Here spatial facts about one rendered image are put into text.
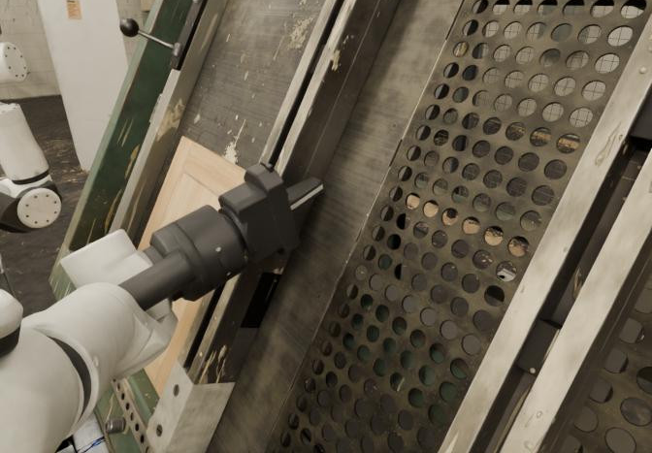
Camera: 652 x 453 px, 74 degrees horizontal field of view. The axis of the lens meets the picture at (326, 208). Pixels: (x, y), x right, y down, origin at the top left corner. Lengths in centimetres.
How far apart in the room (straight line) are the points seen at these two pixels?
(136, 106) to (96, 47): 336
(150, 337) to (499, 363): 29
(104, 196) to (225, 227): 84
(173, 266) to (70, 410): 19
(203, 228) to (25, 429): 27
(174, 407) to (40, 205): 49
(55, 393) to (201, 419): 45
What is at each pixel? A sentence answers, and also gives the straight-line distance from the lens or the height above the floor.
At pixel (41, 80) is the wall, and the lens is 904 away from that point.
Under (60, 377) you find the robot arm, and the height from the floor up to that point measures 132.
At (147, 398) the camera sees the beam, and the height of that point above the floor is 90.
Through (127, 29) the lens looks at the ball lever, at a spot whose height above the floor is 144.
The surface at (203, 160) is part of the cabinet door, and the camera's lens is 85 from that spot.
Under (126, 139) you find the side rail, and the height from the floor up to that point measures 117.
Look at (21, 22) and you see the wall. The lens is 896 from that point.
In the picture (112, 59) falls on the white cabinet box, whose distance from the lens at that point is 462.
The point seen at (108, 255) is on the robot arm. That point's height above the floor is 127.
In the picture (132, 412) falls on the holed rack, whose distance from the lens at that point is 85.
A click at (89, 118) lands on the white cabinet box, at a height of 49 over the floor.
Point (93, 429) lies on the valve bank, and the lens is 105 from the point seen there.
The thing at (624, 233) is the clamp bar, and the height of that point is 135.
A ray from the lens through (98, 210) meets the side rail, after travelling 130.
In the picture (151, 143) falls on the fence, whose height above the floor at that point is 121.
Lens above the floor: 150
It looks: 26 degrees down
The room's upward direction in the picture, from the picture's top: straight up
